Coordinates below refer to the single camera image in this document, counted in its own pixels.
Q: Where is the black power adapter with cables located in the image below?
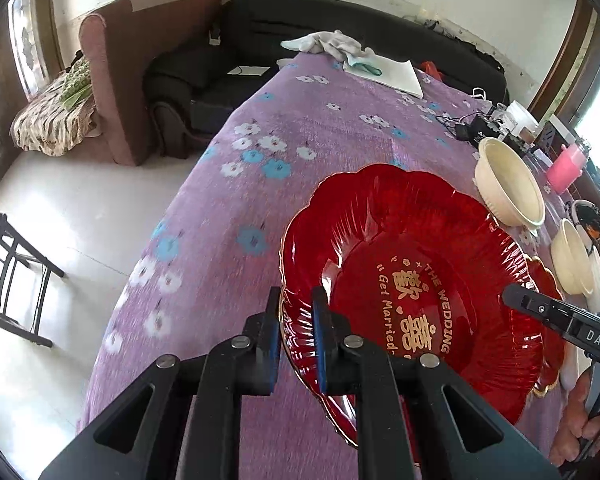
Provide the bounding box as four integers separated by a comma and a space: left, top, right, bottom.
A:
437, 112, 515, 148

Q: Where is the wooden door with frosted glass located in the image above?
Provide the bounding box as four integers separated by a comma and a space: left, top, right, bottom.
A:
0, 0, 65, 171

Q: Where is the cream paper plate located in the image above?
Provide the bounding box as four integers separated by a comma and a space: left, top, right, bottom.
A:
551, 218, 597, 296

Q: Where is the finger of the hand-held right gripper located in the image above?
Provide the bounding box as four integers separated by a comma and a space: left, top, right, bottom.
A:
502, 284, 588, 346

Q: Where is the black chair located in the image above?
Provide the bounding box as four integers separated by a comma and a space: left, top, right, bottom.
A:
0, 199, 67, 349

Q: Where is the deep cream bowl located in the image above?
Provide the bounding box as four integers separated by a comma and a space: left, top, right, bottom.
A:
474, 136, 547, 227

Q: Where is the small red gold-rimmed plate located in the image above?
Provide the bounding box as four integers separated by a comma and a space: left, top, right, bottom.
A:
522, 252, 567, 398

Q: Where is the wooden window frame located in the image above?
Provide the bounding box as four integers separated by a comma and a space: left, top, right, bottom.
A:
527, 0, 600, 133

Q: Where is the white cloth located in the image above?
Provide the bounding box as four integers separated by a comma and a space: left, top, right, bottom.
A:
280, 30, 377, 64

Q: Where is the large red scalloped plate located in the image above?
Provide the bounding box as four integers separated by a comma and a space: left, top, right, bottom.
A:
279, 162, 543, 448

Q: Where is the patterned brown blanket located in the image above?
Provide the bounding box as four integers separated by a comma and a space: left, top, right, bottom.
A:
10, 72, 99, 157

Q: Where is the white plastic jar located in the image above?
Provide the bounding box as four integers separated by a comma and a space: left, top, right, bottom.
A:
504, 101, 537, 132

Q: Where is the green patterned cushion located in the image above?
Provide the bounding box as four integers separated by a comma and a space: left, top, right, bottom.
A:
61, 54, 94, 109

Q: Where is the person's right hand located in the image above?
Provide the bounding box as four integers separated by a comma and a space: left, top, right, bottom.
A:
549, 370, 600, 467

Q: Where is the brown armchair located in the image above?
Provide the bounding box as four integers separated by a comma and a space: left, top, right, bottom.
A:
78, 0, 224, 167

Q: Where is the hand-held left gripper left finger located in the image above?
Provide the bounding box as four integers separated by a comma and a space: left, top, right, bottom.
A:
40, 286, 283, 480

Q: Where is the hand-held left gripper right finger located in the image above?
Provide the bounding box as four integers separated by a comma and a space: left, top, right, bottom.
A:
312, 286, 561, 480

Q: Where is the purple floral tablecloth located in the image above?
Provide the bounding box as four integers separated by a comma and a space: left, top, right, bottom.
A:
77, 52, 600, 480

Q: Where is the black sofa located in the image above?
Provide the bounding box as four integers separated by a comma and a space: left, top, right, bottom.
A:
142, 0, 509, 159

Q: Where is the white paper sheet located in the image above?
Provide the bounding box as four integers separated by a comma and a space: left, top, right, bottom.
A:
342, 55, 424, 99

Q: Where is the pink sleeved bottle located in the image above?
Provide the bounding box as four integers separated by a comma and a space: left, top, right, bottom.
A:
546, 144, 587, 194

